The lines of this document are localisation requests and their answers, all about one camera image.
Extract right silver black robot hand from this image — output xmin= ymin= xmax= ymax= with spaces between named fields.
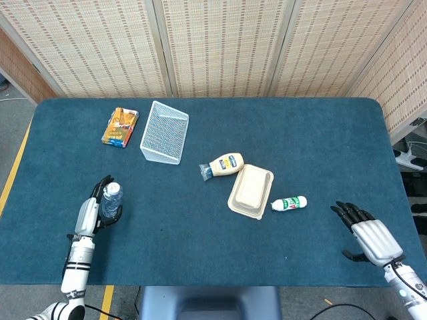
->
xmin=330 ymin=201 xmax=405 ymax=267

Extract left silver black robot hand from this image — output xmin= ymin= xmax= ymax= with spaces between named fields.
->
xmin=73 ymin=174 xmax=123 ymax=238

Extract transparent plastic water bottle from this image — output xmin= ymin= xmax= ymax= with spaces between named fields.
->
xmin=101 ymin=182 xmax=123 ymax=219

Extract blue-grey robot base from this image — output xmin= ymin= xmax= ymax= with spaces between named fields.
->
xmin=138 ymin=285 xmax=283 ymax=320

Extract small white green-labelled bottle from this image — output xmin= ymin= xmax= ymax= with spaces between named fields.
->
xmin=270 ymin=195 xmax=308 ymax=212

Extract mayonnaise squeeze bottle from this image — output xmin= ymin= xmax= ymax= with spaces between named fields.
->
xmin=199 ymin=152 xmax=246 ymax=182

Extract white power strip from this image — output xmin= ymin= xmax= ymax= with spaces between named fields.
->
xmin=393 ymin=146 xmax=427 ymax=171

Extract orange snack box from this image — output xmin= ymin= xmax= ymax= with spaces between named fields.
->
xmin=101 ymin=107 xmax=140 ymax=149

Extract teal table cover cloth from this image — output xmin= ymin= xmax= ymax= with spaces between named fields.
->
xmin=0 ymin=97 xmax=422 ymax=288

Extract beige takeaway food container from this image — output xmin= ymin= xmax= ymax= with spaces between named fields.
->
xmin=227 ymin=163 xmax=275 ymax=221

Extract woven bamboo folding screen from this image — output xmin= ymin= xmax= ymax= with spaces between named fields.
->
xmin=0 ymin=0 xmax=427 ymax=144

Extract white wire mesh basket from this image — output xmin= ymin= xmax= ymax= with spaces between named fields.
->
xmin=139 ymin=100 xmax=190 ymax=166

